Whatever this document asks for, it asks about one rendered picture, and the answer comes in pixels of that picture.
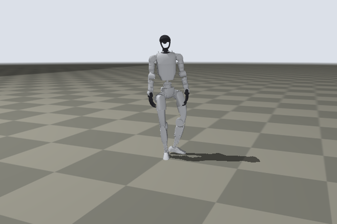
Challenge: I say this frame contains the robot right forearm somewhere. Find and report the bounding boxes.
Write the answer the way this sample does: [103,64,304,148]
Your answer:
[147,74,154,96]

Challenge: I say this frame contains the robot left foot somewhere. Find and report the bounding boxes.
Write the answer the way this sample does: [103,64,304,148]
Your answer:
[168,146,186,154]

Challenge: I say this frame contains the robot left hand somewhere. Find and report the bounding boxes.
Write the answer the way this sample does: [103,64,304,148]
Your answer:
[182,89,190,106]

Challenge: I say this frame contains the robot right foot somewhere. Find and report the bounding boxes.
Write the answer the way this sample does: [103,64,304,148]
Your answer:
[163,151,170,160]

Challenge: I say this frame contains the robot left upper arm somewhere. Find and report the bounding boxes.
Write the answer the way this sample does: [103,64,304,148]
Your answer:
[175,54,186,77]

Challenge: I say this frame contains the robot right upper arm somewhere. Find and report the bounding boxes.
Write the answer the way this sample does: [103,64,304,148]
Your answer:
[148,55,157,79]

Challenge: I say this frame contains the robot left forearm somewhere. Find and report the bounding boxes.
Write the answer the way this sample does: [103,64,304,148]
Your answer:
[181,76,190,92]

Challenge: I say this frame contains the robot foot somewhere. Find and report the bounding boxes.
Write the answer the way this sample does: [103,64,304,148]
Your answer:
[163,151,170,160]
[168,146,186,154]

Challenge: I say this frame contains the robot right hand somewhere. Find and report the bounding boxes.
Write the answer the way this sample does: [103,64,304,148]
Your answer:
[148,92,156,108]

